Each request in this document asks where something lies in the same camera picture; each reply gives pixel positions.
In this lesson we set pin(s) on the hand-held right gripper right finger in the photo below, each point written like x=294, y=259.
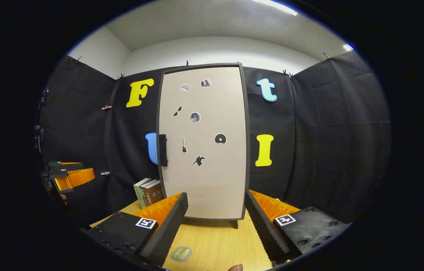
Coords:
x=264, y=229

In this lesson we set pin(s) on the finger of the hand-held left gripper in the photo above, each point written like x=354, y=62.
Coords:
x=69, y=166
x=78, y=178

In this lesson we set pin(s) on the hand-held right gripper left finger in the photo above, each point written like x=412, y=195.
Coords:
x=166, y=229

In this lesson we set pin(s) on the grey coaster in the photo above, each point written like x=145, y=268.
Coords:
x=190, y=249

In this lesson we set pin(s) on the beige cabinet door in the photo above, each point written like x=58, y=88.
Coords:
x=212, y=180

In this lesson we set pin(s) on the grey cabinet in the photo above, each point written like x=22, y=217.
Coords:
x=248, y=158

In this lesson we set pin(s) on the dark brown book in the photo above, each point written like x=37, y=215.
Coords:
x=145, y=195

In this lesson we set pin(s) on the green book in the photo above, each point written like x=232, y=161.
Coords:
x=139, y=188

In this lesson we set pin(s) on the black backdrop cloth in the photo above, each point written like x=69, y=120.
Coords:
x=328, y=143

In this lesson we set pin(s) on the small ceiling light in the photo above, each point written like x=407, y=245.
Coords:
x=348, y=47

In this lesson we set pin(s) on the long ceiling light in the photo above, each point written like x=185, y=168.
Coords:
x=275, y=6

